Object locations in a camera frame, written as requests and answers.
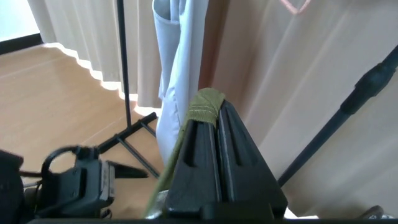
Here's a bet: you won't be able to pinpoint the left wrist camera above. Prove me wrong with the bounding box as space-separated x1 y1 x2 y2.
40 154 116 217

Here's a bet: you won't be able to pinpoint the black cable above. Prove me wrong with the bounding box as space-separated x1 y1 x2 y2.
18 145 94 179

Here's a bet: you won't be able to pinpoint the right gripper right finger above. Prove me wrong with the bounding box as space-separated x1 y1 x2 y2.
217 99 289 218

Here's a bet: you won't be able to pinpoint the pale grey shorts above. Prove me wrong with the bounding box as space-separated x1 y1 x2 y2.
152 0 210 166

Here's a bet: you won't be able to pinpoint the green garment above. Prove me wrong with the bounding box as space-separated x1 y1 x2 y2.
142 87 226 218

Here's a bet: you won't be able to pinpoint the black clothes rack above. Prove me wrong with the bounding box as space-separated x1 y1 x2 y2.
96 0 398 187

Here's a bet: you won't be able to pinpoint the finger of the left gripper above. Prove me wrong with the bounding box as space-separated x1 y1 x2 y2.
107 161 149 180

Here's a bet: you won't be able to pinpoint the pink clothes hanger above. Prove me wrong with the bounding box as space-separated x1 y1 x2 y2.
279 0 312 16

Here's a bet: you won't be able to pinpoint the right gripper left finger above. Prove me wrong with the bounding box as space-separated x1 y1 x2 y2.
164 119 222 218

